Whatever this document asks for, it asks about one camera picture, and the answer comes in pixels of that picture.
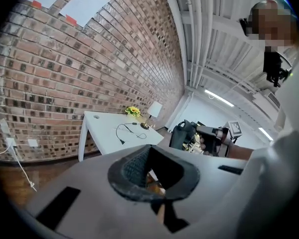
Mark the ceiling air conditioner vent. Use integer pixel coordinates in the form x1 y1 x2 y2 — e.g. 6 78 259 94
267 92 282 110

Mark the person's right hand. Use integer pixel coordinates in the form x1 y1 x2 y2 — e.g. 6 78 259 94
199 136 207 154

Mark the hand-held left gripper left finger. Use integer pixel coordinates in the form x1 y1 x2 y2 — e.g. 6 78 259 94
107 144 165 202

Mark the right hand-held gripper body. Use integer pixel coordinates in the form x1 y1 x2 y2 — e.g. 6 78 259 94
204 120 243 157

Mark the white wall box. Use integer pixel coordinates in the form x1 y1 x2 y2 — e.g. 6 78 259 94
0 119 10 135

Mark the person's right forearm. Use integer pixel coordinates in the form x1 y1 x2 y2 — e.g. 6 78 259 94
228 144 255 161

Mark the black cable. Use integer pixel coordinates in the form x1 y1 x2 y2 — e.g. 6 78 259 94
115 121 150 145

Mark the person's head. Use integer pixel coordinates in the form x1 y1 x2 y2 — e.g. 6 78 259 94
246 0 299 52

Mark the black head-worn camera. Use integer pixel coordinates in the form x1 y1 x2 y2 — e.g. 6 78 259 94
239 17 250 35

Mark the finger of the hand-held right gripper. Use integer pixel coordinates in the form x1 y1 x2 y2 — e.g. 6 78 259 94
196 125 217 135

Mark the yellow sunflower bouquet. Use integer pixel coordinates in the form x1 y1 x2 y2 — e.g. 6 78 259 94
125 106 142 118

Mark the white table lamp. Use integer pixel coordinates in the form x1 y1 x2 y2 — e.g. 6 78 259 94
140 101 163 130

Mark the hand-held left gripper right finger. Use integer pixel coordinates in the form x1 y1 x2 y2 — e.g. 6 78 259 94
149 145 200 202

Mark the black office chair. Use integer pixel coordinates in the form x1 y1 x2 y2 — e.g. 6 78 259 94
169 119 198 150

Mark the ceiling tube light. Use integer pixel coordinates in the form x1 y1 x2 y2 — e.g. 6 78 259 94
204 89 236 108
258 126 275 142

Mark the person in white clothing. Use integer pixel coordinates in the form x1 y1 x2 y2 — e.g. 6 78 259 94
249 41 299 164

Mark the knotted white cable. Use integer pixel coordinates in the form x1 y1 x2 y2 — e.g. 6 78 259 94
12 145 38 193

